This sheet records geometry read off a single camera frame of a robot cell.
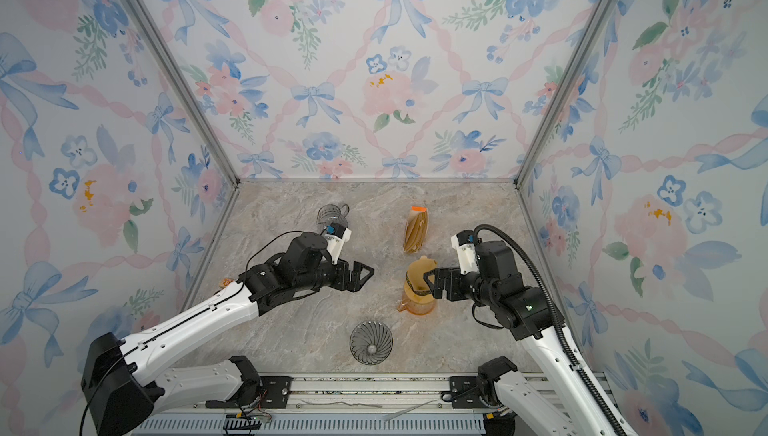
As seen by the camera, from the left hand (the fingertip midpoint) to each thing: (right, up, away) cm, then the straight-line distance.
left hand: (363, 266), depth 74 cm
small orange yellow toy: (-44, -8, +18) cm, 48 cm away
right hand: (+19, -1, -2) cm, 19 cm away
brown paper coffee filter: (+13, -3, +4) cm, 14 cm away
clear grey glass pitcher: (-13, +13, +30) cm, 35 cm away
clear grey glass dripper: (+2, -21, +6) cm, 22 cm away
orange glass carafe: (+15, -11, +6) cm, 20 cm away
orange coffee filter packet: (+15, +8, +24) cm, 29 cm away
